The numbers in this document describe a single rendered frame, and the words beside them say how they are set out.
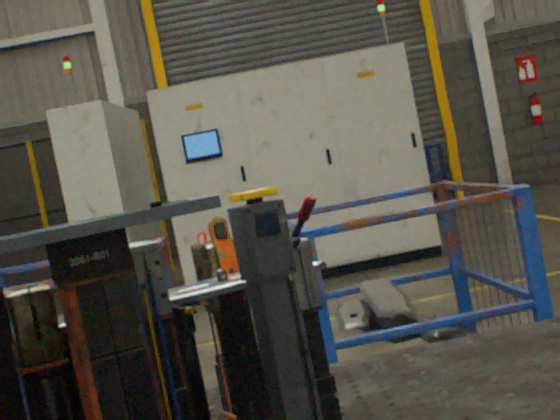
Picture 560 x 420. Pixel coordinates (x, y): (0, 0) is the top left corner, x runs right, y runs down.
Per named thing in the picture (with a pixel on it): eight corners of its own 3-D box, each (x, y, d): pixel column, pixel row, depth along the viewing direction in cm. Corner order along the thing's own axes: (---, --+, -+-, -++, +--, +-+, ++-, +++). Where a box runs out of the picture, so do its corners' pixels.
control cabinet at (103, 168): (126, 292, 1181) (83, 81, 1168) (172, 283, 1181) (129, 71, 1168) (87, 327, 942) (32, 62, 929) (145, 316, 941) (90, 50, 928)
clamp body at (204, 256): (258, 405, 218) (224, 236, 216) (285, 416, 204) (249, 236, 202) (211, 418, 214) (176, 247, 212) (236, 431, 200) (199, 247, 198)
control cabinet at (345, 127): (189, 307, 944) (135, 42, 931) (190, 299, 997) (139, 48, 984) (444, 255, 957) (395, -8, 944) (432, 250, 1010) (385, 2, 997)
